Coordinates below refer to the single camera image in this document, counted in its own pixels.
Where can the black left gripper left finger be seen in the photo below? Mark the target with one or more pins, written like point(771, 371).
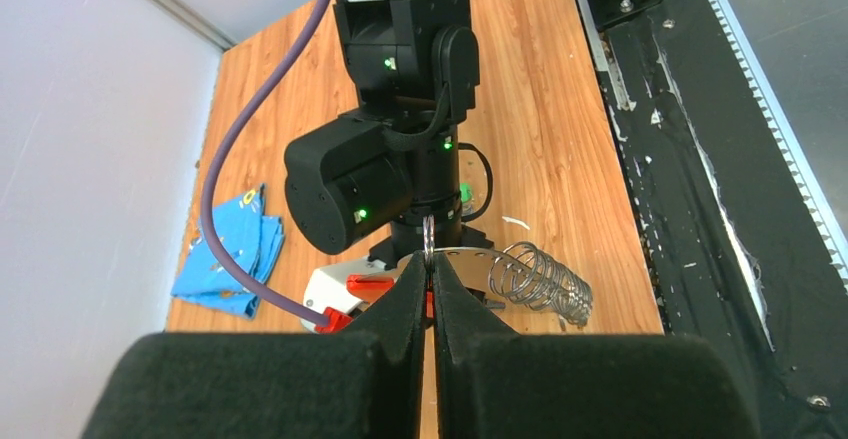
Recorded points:
point(363, 381)

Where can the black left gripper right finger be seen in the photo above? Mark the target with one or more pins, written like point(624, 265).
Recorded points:
point(494, 382)

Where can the metal keyring plate with spring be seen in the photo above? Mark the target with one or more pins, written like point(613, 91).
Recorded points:
point(521, 275)

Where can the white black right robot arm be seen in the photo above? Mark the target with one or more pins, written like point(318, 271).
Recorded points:
point(393, 160)

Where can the small white scrap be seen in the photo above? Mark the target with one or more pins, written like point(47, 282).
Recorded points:
point(517, 222)

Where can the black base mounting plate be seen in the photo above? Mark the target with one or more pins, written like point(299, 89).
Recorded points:
point(742, 246)

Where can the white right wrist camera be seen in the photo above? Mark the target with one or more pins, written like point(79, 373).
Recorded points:
point(348, 286)

